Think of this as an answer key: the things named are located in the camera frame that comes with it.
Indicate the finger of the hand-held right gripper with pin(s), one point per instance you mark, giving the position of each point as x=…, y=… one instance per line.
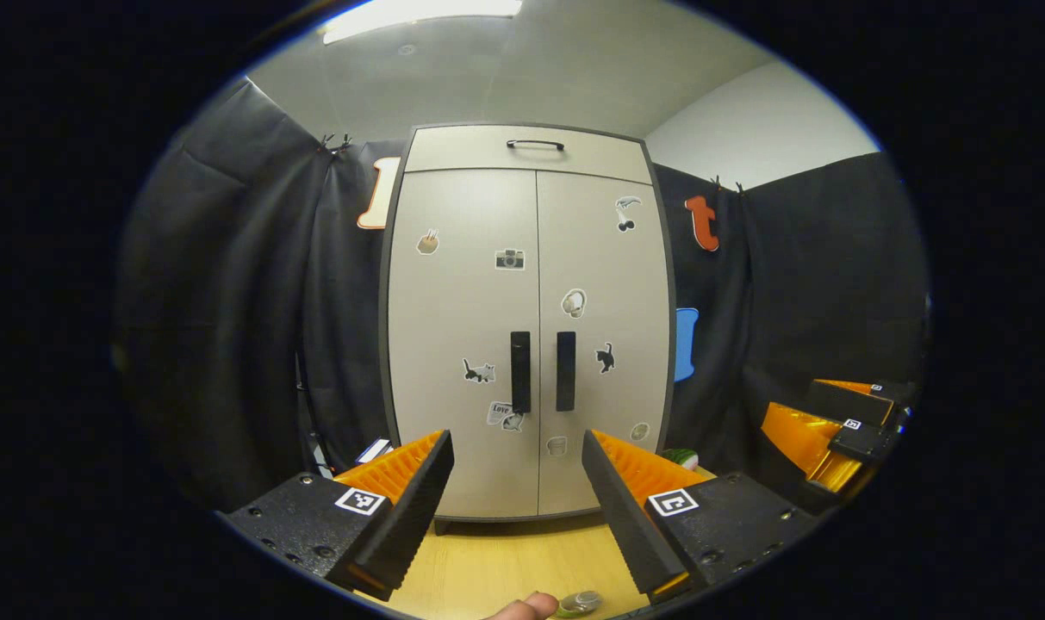
x=849, y=403
x=862, y=441

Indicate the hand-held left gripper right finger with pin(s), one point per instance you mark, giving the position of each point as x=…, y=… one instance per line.
x=630, y=525

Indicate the white cabinet door camera sticker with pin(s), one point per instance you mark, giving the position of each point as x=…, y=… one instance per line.
x=453, y=301

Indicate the white and grey cabinet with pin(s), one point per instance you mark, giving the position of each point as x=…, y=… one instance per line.
x=453, y=523

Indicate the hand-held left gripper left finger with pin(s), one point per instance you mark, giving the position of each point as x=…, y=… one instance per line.
x=410, y=517

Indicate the white cabinet door headphones sticker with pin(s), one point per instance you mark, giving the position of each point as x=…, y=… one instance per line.
x=608, y=267

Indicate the ceiling light panel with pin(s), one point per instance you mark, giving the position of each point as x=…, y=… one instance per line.
x=419, y=15

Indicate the clear bottle with green label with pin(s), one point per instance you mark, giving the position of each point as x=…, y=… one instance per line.
x=584, y=601

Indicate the green striped toy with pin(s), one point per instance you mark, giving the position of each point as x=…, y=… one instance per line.
x=681, y=459

